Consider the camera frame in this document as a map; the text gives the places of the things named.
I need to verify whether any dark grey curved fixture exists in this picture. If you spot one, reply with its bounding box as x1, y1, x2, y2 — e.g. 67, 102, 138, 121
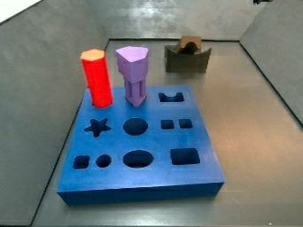
164, 45, 212, 73

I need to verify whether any blue shape-sorter block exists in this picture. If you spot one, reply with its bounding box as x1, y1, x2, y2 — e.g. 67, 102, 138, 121
58, 85, 224, 206

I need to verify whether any purple pentagon peg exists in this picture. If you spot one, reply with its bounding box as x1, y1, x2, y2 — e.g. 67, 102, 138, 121
116, 46, 150, 106

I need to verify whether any red hexagon peg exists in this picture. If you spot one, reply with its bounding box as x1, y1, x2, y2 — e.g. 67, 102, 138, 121
80, 49, 112, 108

